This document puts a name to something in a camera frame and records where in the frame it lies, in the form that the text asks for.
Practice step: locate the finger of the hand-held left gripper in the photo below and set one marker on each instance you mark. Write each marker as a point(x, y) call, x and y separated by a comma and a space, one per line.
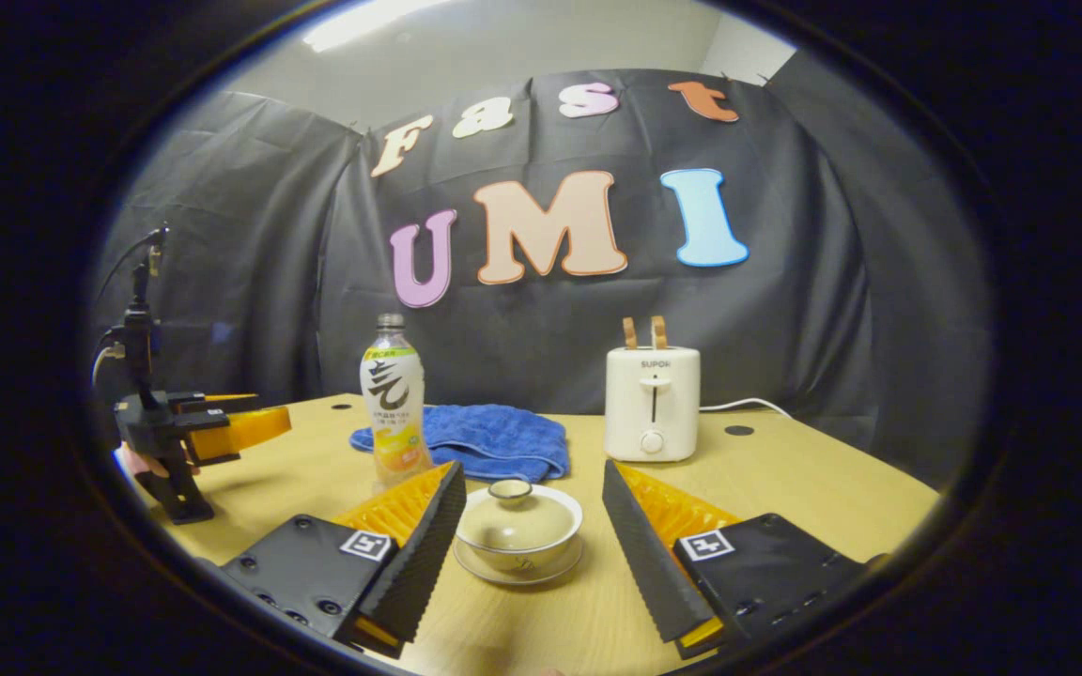
point(240, 432)
point(208, 402)

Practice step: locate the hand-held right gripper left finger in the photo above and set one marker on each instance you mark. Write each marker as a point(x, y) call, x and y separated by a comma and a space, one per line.
point(428, 554)

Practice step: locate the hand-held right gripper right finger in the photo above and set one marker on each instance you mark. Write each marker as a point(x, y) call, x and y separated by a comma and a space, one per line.
point(644, 554)

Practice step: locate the cream ceramic teacup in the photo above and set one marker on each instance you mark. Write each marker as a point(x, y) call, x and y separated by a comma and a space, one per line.
point(522, 559)

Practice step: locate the cream ceramic teacup lid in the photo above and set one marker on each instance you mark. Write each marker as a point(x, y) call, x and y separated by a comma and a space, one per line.
point(517, 521)

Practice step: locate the white label plastic water bottle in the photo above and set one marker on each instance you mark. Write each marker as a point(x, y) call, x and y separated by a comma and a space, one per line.
point(394, 404)

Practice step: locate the blue folded towel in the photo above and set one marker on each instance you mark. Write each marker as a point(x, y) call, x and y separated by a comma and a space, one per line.
point(494, 437)

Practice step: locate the white toaster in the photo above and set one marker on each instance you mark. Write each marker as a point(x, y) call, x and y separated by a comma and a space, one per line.
point(652, 404)

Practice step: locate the toast bread slice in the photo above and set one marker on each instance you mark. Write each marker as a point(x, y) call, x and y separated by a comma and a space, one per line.
point(629, 333)
point(659, 332)

